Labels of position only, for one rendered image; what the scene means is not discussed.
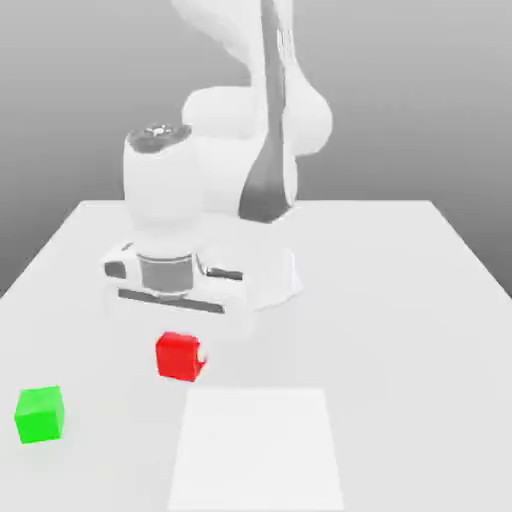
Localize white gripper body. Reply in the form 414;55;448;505
102;284;255;344

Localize small red cube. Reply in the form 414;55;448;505
154;330;208;384

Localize small green cube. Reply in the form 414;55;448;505
13;384;66;445

